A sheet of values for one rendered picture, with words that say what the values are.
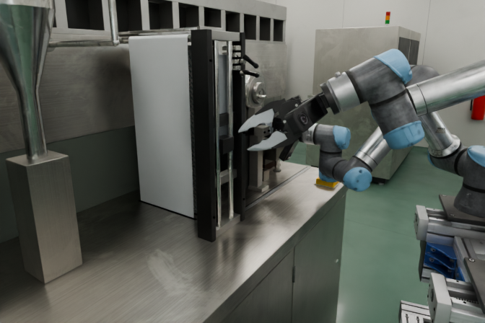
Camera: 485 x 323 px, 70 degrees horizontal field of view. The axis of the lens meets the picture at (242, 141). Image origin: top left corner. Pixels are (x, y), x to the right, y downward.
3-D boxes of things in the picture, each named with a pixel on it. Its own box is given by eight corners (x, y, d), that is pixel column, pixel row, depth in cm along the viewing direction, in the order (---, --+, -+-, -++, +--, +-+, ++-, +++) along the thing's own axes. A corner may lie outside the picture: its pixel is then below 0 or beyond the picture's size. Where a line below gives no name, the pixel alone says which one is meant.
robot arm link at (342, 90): (362, 105, 69) (345, 68, 68) (341, 115, 70) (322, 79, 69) (356, 102, 76) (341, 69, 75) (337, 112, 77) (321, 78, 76)
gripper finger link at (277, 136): (257, 155, 82) (289, 133, 79) (253, 161, 76) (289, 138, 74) (250, 144, 82) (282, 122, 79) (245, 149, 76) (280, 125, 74)
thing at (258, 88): (268, 94, 128) (260, 107, 124) (263, 94, 129) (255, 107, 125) (263, 78, 123) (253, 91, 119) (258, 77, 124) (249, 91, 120)
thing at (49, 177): (38, 295, 72) (-10, 1, 58) (6, 272, 79) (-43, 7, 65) (99, 262, 83) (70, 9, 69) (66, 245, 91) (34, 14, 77)
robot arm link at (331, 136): (343, 154, 114) (345, 129, 112) (312, 149, 120) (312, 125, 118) (350, 148, 120) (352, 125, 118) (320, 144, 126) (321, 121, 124)
